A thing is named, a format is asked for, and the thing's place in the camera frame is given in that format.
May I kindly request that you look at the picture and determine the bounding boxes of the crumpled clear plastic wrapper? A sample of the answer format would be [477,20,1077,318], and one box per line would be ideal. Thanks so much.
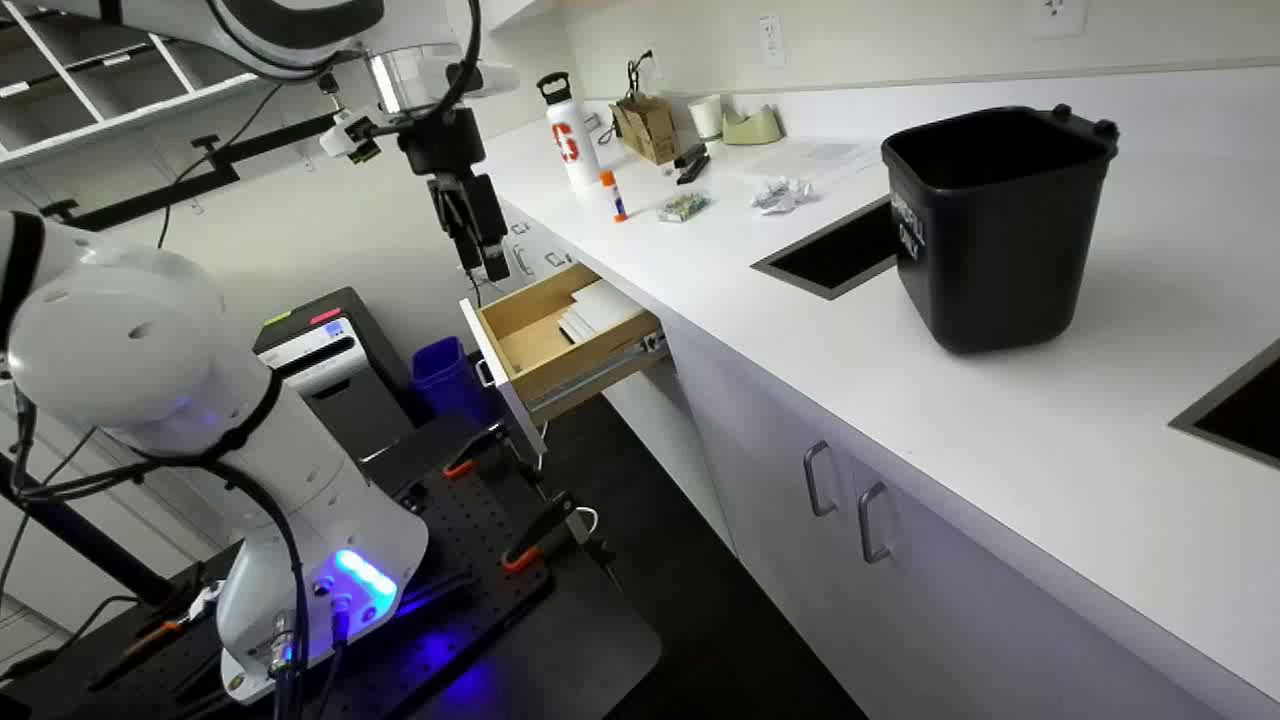
[750,175,819,217]

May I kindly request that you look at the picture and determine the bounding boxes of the blue trash bin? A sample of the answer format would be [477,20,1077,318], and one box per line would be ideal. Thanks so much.
[412,335,491,429]

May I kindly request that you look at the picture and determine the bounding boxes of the black stapler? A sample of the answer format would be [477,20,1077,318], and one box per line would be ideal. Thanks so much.
[671,145,713,184]

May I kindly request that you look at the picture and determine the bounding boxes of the brown cardboard box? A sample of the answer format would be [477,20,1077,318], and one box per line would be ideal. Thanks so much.
[611,94,674,165]

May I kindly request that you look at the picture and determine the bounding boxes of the green tape dispenser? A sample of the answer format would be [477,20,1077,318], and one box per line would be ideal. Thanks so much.
[718,103,785,146]

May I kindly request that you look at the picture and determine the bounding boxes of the orange handled clamp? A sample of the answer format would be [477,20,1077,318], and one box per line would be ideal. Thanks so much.
[440,422,509,480]
[498,490,599,575]

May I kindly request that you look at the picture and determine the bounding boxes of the white paper cup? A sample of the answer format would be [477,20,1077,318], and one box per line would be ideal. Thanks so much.
[688,94,724,141]

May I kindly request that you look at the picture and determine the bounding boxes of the white water bottle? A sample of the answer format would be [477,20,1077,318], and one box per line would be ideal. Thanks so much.
[536,70,599,194]

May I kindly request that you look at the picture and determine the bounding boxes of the small green packet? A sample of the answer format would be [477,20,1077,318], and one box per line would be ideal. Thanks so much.
[661,191,708,224]

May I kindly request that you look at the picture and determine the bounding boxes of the orange capped glue stick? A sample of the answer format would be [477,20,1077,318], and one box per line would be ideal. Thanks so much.
[599,167,627,224]

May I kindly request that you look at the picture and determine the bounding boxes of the white wall outlet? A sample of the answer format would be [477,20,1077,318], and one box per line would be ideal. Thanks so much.
[1022,0,1086,36]

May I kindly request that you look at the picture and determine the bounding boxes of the orange handled clamp far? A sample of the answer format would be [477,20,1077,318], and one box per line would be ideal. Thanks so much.
[440,422,509,480]

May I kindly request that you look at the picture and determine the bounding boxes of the black plastic bin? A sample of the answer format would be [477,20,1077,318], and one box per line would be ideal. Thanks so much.
[881,103,1120,355]

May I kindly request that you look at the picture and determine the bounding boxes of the black white printer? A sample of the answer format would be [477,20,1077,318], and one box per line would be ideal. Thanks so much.
[251,286,419,463]

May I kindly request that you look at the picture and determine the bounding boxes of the open wooden drawer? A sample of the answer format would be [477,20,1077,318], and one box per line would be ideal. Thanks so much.
[461,263,667,461]

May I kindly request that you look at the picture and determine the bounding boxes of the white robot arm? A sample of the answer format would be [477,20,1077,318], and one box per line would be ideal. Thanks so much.
[5,0,512,716]

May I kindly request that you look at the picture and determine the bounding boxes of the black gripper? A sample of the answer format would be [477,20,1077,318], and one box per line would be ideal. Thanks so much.
[396,107,512,278]

